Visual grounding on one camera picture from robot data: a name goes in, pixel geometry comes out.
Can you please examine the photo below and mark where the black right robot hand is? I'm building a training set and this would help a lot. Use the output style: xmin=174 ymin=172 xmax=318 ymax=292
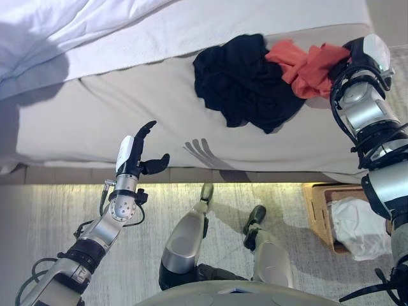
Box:
xmin=331 ymin=33 xmax=396 ymax=93

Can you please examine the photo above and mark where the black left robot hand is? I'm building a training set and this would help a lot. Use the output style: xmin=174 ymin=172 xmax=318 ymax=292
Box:
xmin=115 ymin=120 xmax=171 ymax=176

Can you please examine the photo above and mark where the orange garment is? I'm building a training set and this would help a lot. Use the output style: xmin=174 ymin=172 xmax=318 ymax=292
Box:
xmin=265 ymin=38 xmax=351 ymax=99

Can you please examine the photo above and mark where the black garment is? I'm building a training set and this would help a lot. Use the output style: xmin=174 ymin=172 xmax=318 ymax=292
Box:
xmin=193 ymin=33 xmax=307 ymax=135

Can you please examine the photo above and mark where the white garment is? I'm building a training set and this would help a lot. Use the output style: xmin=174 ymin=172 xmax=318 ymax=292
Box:
xmin=328 ymin=196 xmax=393 ymax=262

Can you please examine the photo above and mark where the beige covered bed mattress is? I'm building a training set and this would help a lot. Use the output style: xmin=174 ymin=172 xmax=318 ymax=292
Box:
xmin=0 ymin=22 xmax=408 ymax=186

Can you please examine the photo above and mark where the woven wicker basket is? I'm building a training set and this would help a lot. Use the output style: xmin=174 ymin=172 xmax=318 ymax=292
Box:
xmin=302 ymin=182 xmax=393 ymax=255

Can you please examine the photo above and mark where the silver left robot leg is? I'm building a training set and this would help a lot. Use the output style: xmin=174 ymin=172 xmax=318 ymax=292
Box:
xmin=158 ymin=183 xmax=214 ymax=291

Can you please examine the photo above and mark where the silver robot leg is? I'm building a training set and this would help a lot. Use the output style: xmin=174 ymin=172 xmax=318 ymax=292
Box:
xmin=243 ymin=205 xmax=294 ymax=289
xmin=158 ymin=183 xmax=214 ymax=291

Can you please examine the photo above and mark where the white duvet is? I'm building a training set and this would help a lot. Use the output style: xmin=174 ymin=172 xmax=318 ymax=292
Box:
xmin=0 ymin=0 xmax=374 ymax=93

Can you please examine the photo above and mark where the silver right robot leg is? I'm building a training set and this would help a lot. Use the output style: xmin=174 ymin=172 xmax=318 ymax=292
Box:
xmin=243 ymin=205 xmax=294 ymax=289

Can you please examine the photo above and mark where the grey robot torso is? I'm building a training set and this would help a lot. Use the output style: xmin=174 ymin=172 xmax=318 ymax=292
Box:
xmin=133 ymin=280 xmax=342 ymax=306

